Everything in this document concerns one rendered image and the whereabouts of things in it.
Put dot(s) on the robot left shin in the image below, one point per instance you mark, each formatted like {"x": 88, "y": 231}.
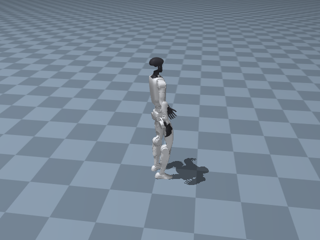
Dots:
{"x": 156, "y": 153}

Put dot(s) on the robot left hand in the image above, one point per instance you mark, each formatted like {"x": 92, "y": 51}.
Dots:
{"x": 170, "y": 111}

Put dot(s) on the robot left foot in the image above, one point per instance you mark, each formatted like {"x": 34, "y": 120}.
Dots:
{"x": 154, "y": 167}

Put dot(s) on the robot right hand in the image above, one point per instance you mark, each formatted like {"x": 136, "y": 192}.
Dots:
{"x": 168, "y": 129}

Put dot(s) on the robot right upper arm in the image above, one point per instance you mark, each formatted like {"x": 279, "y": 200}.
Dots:
{"x": 161, "y": 85}

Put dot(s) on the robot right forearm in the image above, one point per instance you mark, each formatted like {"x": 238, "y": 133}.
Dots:
{"x": 164, "y": 113}

